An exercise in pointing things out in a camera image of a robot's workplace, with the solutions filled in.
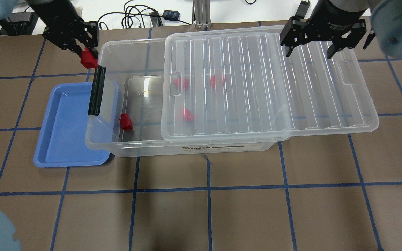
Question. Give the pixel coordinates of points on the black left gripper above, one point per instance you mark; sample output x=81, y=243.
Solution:
x=56, y=14

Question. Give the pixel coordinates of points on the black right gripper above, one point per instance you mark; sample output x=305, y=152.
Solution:
x=334, y=18

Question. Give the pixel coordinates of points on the red block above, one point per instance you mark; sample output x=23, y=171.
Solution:
x=88, y=60
x=125, y=122

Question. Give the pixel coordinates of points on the clear plastic box lid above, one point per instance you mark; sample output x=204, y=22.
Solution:
x=266, y=96

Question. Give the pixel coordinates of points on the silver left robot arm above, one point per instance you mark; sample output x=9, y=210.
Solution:
x=64, y=26

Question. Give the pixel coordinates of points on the clear plastic storage box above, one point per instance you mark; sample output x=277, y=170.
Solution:
x=134, y=84

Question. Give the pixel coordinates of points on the red block box centre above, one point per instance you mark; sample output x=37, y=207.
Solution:
x=187, y=115

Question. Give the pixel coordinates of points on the black power adapter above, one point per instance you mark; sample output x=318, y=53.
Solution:
x=302, y=9

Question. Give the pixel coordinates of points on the blue plastic tray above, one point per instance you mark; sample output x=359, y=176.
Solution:
x=61, y=141

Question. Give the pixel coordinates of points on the black box handle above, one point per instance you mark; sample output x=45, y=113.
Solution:
x=95, y=102

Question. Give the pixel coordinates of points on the aluminium frame post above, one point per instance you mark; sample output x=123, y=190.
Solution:
x=201, y=14

